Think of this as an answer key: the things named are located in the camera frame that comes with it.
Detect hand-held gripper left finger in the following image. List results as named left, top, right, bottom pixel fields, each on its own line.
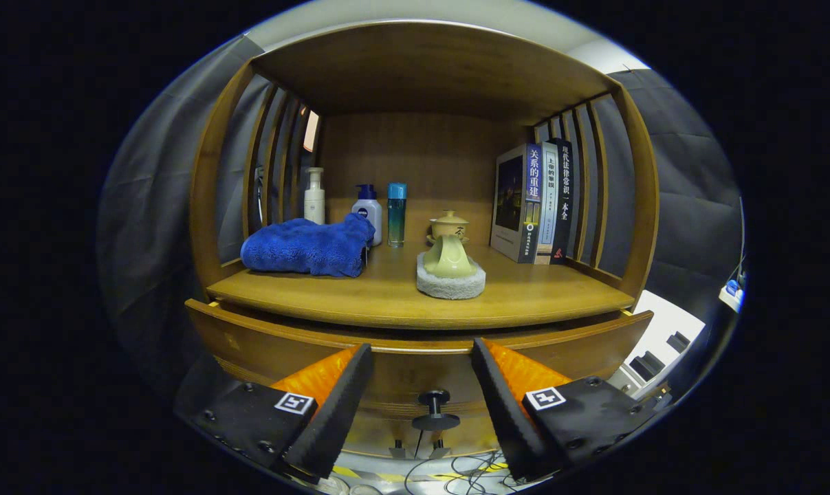
left=193, top=342, right=375, bottom=480

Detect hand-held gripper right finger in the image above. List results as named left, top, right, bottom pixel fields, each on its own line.
left=471, top=337, right=671, bottom=482

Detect wooden drawer with black knob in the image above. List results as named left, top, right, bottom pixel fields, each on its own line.
left=184, top=298, right=655, bottom=434

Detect green handled scrubbing sponge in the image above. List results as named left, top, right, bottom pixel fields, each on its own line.
left=416, top=234, right=487, bottom=300

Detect wooden cabinet countertop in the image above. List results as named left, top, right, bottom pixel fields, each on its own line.
left=205, top=241, right=637, bottom=331

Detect wooden cabinet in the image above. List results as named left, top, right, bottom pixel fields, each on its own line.
left=188, top=19, right=662, bottom=461

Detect blue towel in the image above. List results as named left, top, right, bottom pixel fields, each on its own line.
left=240, top=212, right=376, bottom=278

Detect white lotion bottle blue cap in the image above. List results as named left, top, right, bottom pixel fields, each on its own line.
left=351, top=184, right=383, bottom=247

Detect teal bottle blue cap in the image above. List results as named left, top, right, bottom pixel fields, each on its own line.
left=387, top=182, right=408, bottom=248

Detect beige lidded tea cup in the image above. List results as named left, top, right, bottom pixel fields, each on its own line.
left=426, top=210, right=470, bottom=245

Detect white pump bottle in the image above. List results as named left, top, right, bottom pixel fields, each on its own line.
left=303, top=167, right=327, bottom=226

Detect book with pale spine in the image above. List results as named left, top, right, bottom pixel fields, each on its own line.
left=533, top=142, right=560, bottom=265

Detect book with blue spine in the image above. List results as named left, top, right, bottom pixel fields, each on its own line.
left=490, top=144, right=543, bottom=264

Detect book with black spine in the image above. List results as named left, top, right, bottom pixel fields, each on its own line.
left=549, top=138, right=575, bottom=265

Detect white side desk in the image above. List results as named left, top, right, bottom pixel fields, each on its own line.
left=719, top=272, right=747, bottom=314

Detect black backdrop cloth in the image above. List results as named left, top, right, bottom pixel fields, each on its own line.
left=98, top=34, right=744, bottom=413

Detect tangle of black cables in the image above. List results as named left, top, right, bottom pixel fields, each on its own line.
left=401, top=450, right=525, bottom=494

